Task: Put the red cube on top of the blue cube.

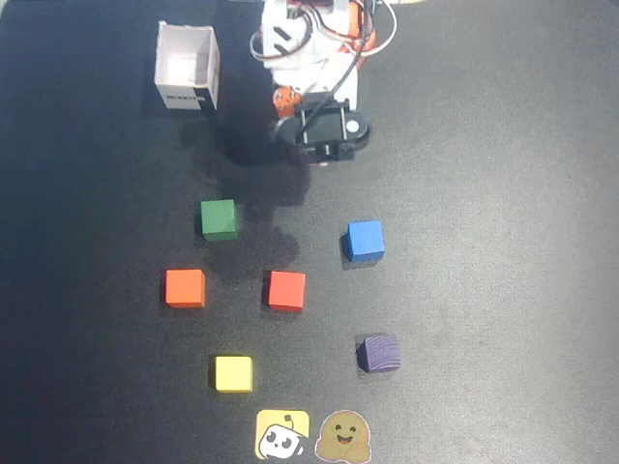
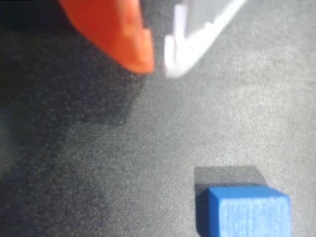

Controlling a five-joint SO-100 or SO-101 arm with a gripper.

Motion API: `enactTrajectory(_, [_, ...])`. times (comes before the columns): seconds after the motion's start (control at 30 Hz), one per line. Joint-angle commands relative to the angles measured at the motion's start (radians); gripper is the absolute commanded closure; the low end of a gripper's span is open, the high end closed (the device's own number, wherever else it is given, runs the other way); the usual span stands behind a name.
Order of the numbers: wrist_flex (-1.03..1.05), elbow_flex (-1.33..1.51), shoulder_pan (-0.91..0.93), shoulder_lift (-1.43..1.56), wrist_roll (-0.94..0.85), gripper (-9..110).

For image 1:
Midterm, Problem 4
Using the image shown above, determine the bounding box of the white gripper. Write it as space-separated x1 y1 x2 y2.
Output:
268 45 361 169

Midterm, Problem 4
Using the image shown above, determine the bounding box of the blue wooden cube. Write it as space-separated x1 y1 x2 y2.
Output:
344 219 387 264

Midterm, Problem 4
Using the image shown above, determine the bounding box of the yellow wooden cube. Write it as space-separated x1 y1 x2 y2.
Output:
214 355 254 393

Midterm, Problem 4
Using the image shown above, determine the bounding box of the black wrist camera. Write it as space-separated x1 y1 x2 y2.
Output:
275 91 374 165

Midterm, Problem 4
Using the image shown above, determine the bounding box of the green wooden cube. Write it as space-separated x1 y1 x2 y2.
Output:
199 198 240 243

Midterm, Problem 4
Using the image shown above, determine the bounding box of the hugging face emoji sticker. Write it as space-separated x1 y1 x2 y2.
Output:
313 409 373 463

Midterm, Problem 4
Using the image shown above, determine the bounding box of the orange wooden cube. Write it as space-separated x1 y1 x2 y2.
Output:
163 268 207 309

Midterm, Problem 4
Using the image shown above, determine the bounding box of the purple wooden cube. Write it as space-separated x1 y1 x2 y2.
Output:
356 333 402 374

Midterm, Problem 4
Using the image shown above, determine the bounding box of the red wooden cube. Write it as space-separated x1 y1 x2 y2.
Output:
266 270 308 313

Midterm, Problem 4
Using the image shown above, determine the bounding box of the black camera cable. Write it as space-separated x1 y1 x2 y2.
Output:
297 0 391 144

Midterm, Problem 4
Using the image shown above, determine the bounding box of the yellow robot logo sticker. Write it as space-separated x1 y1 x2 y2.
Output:
254 409 311 461

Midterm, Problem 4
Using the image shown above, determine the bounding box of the white open cardboard box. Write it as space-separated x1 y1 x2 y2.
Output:
153 20 222 114

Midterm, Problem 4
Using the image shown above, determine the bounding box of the white servo cable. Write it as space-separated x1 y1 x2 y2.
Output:
249 8 331 65
358 0 398 55

